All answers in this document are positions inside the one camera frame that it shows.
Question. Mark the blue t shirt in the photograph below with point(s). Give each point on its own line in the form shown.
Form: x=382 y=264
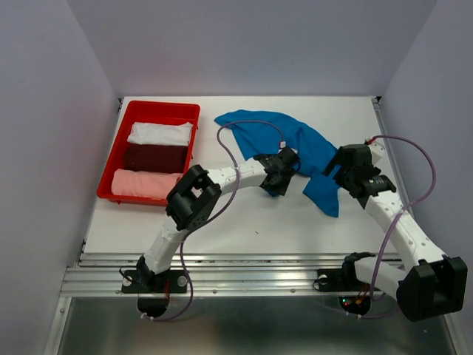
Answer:
x=278 y=139

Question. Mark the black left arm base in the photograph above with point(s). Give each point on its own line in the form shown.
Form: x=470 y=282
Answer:
x=137 y=282

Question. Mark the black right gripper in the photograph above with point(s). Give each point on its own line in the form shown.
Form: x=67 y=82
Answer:
x=338 y=158

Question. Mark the pink rolled t shirt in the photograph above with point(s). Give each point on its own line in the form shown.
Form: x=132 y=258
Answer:
x=143 y=184

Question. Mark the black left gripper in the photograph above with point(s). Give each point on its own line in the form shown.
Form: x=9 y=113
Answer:
x=280 y=189

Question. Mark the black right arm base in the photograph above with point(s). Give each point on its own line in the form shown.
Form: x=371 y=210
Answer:
x=343 y=278

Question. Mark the aluminium frame rail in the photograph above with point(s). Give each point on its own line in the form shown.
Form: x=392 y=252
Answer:
x=213 y=275

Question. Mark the maroon rolled t shirt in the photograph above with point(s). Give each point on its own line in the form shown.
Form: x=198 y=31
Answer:
x=155 y=158

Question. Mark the white rolled t shirt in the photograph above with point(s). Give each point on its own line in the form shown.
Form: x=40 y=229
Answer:
x=160 y=134

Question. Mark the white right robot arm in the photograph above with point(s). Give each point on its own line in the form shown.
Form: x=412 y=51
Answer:
x=431 y=283

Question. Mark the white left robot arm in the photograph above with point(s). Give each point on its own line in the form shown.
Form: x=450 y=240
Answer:
x=191 y=202

